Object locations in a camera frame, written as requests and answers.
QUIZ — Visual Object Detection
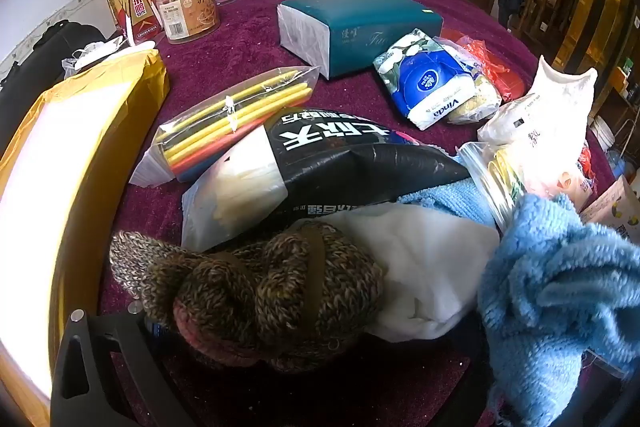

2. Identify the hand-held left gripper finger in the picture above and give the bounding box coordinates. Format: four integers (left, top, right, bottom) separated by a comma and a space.
50, 302, 201, 427

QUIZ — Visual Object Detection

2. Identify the white plastic bag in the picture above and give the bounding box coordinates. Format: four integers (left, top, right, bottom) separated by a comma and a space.
476, 55, 599, 210

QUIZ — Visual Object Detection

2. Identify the white fleece cloth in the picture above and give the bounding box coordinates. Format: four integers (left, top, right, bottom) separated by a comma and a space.
294, 203, 502, 342

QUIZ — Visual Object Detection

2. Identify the cream cardboard box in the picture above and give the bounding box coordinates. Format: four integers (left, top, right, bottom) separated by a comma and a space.
579, 176, 640, 240

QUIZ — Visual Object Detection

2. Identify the teal tissue pack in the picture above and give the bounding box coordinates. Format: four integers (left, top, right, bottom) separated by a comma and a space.
277, 0, 444, 80

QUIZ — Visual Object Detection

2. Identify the clear packet with yellow contents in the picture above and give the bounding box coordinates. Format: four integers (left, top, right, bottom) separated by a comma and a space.
442, 36, 503, 126

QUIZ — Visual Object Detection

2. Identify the blue and white tissue pack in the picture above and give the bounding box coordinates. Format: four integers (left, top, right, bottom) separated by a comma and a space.
372, 28, 479, 132

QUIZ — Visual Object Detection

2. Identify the bag of coloured foam sticks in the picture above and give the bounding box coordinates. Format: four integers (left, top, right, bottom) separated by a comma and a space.
129, 65, 322, 188

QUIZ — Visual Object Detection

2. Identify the light blue knit sweater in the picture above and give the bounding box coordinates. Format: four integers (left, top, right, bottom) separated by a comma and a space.
476, 193, 640, 427

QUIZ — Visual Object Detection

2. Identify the red plastic bag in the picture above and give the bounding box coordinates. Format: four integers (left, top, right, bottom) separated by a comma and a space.
440, 28, 532, 104

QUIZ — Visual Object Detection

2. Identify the blue towel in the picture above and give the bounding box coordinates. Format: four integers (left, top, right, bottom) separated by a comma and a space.
396, 178, 497, 229

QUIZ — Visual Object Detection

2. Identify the black and clear plastic bag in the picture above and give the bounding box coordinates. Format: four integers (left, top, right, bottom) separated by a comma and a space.
181, 107, 472, 254

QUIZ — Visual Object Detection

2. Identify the clear jar orange label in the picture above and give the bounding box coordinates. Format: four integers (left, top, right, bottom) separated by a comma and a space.
152, 0, 221, 46

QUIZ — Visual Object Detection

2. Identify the yellow box with white inside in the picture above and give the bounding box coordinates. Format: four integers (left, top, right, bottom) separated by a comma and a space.
0, 48, 171, 410

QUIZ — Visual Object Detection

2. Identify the clear zip bag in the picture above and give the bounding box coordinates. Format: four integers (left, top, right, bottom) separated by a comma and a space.
456, 141, 532, 234

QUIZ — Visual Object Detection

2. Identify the white bucket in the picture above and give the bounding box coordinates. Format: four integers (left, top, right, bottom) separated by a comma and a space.
591, 114, 617, 154

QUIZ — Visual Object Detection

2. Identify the crumpled clear plastic bag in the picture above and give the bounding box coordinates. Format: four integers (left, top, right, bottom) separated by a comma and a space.
61, 36, 127, 81

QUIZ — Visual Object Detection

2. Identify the brown knit hat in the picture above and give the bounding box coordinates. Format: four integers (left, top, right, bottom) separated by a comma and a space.
109, 219, 387, 374

